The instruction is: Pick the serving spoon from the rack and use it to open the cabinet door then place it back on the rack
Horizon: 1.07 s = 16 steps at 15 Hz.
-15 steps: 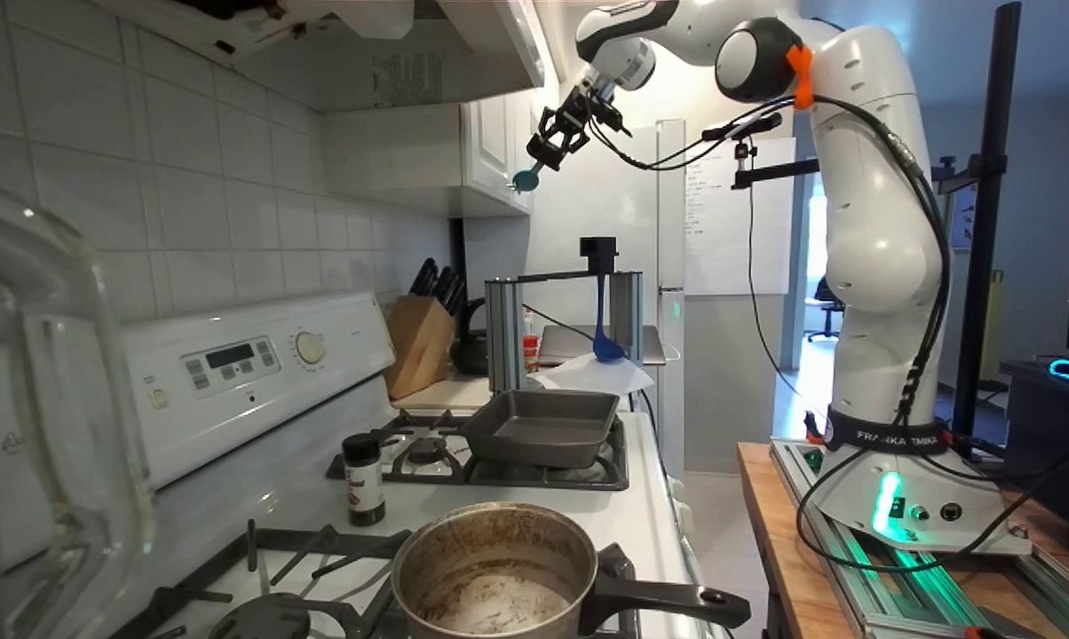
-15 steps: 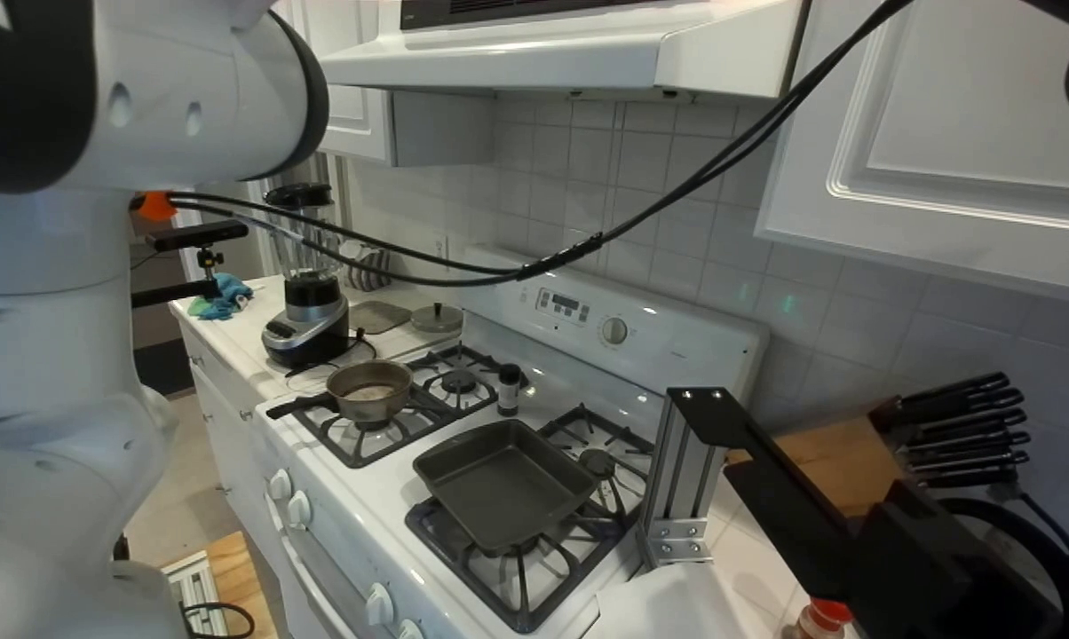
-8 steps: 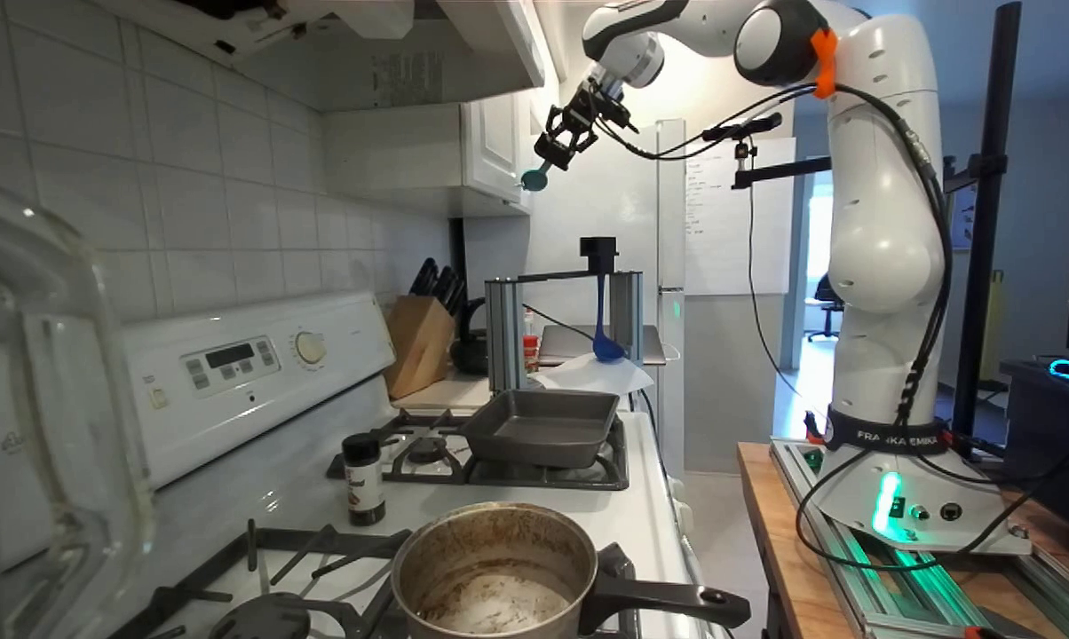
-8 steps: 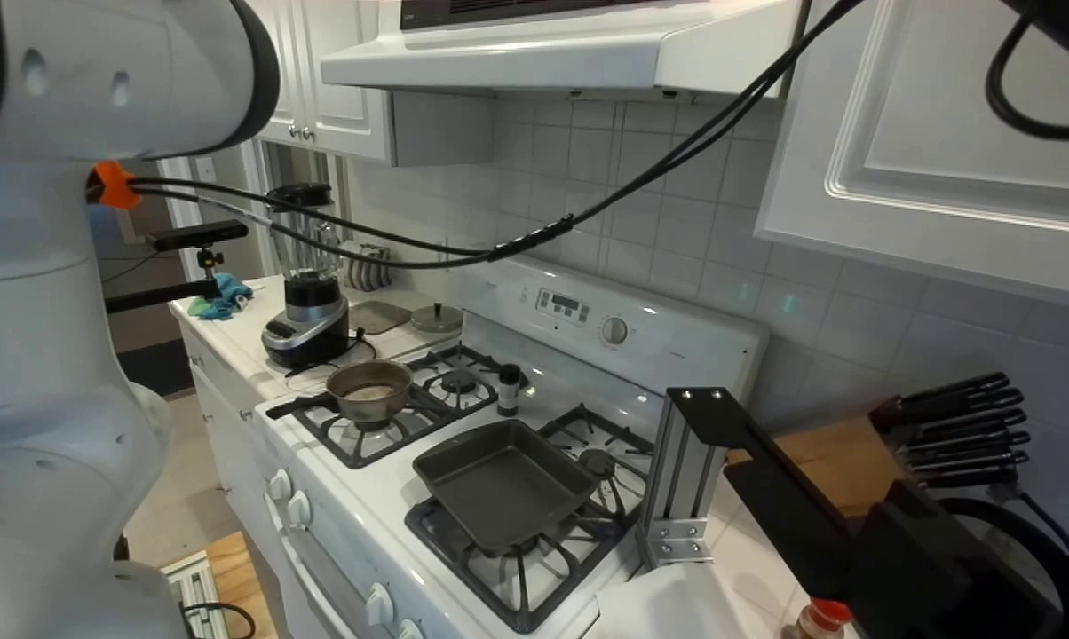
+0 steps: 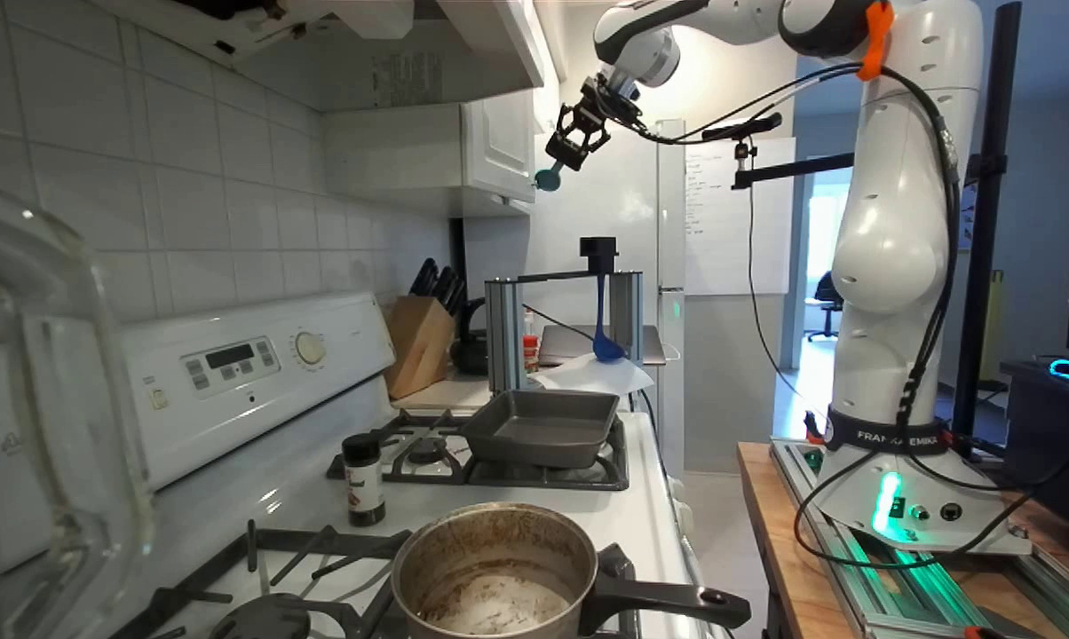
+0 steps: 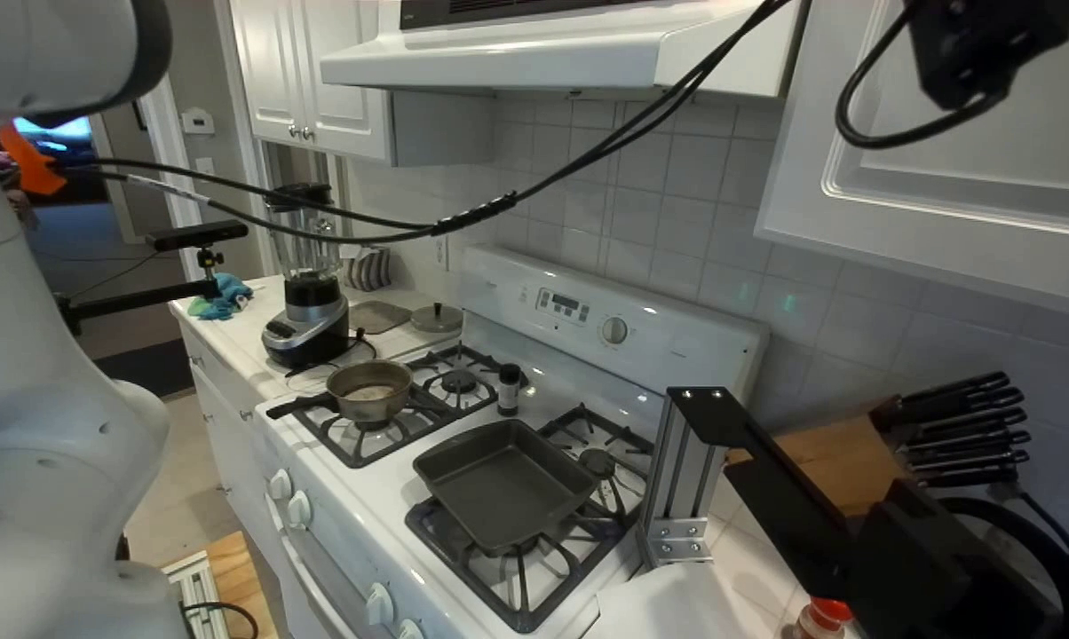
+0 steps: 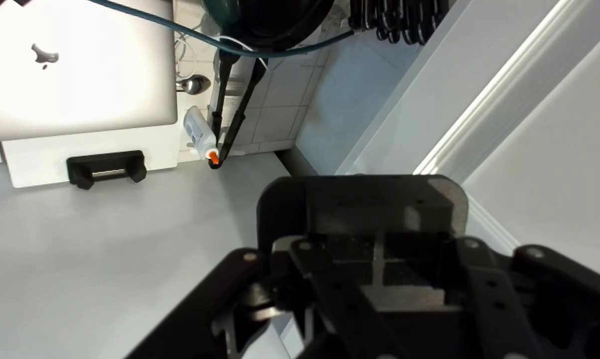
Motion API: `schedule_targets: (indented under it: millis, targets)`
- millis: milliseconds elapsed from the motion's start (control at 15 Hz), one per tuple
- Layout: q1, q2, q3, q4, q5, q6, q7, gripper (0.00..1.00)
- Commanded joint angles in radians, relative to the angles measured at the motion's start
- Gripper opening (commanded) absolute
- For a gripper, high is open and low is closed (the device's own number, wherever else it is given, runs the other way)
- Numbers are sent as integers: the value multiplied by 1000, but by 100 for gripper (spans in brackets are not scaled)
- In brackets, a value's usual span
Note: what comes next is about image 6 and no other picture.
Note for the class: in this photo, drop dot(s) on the round metal lid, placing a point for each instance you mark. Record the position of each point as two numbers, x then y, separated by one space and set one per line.
439 318
379 318

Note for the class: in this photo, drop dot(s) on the white gas stove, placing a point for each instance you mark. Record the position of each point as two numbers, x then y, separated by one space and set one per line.
330 557

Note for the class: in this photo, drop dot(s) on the blue clamp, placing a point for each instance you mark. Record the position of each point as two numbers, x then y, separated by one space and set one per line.
216 300

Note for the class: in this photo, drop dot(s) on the white upper wall cabinets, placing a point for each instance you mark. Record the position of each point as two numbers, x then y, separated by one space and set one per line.
305 73

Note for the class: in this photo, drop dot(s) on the white power strip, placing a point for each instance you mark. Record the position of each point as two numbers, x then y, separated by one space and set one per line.
188 592

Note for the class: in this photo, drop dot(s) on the black camera support bar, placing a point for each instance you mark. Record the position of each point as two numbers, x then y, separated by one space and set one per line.
144 303

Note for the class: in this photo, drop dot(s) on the white cabinet door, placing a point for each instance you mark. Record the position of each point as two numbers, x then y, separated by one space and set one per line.
969 191

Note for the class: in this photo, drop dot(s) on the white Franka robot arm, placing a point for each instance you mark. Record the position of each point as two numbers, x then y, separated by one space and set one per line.
46 448

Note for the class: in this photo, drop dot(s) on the black round appliance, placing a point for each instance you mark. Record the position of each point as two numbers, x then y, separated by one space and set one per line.
981 570

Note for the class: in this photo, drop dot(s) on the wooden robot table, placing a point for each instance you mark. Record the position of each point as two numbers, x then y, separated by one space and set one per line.
241 579

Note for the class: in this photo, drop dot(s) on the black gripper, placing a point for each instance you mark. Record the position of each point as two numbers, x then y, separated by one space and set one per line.
997 48

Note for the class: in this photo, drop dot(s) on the black stereo camera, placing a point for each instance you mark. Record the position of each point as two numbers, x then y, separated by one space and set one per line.
200 235

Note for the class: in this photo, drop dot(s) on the wooden knife block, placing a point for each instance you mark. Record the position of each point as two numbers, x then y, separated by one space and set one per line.
840 467

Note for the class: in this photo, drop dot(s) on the white light switch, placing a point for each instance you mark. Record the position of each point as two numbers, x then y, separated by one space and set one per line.
206 168

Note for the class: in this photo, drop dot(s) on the square dark grey pan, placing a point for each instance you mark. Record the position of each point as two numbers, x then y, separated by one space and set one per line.
502 481

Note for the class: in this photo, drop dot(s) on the white range hood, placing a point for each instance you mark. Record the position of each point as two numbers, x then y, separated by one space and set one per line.
535 57

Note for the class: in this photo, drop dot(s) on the white wall thermostat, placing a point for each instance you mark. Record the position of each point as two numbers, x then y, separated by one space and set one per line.
196 120

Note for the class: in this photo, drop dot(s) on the spice bottle with red cap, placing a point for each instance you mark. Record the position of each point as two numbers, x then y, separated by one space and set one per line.
828 621

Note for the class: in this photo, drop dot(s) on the small steel saucepan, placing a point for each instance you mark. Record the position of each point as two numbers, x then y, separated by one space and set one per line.
370 391

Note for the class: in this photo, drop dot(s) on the small black-capped pepper bottle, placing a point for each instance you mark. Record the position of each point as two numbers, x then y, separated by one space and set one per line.
510 389

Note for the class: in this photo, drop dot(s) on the black cast iron stove grate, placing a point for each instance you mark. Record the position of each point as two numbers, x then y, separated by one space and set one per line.
322 442
502 570

